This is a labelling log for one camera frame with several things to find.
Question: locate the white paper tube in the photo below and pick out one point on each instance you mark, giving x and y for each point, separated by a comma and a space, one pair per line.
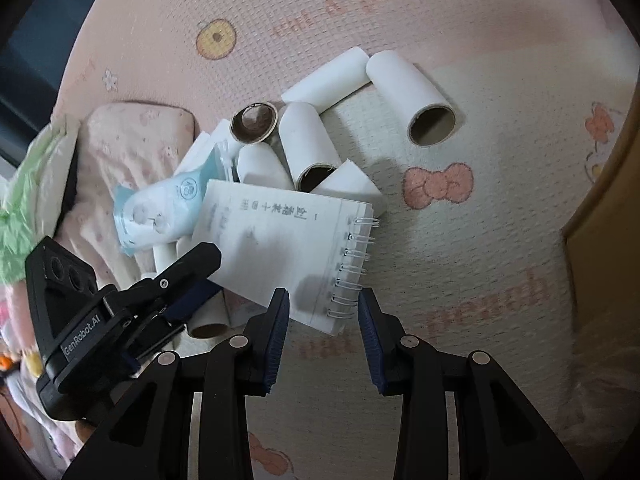
164, 256
332, 82
253, 124
210, 320
423, 112
258, 164
308, 149
348, 181

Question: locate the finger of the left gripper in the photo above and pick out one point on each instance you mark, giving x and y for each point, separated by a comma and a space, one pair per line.
198, 264
182, 309

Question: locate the brown cardboard box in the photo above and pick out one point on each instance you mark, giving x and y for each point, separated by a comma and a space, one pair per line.
601, 246

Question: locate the spiral notebook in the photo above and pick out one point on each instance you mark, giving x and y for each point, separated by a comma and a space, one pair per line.
313, 246

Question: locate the blue white wipes pack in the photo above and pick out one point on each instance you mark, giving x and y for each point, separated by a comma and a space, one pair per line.
168, 209

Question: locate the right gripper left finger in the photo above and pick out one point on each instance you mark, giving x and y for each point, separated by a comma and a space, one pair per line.
147, 435

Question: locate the green white blanket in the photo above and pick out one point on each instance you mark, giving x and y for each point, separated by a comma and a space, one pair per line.
32, 200

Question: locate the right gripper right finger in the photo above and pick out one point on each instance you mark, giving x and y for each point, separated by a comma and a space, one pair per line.
500, 434

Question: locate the pink patterned pillow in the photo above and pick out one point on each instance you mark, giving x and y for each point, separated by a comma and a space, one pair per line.
127, 144

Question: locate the pink hello kitty mat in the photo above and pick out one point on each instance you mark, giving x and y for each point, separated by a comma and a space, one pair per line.
469, 253

